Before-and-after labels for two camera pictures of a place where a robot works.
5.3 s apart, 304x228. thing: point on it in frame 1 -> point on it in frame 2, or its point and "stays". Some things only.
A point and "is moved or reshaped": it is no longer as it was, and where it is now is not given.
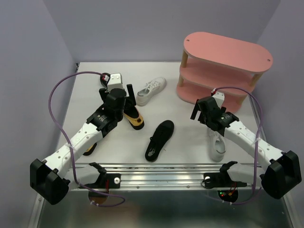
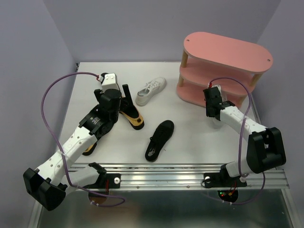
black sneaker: x=161 y=136 stays
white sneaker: x=151 y=87 stays
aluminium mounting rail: x=164 y=176 stays
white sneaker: x=217 y=145 is moved or reshaped
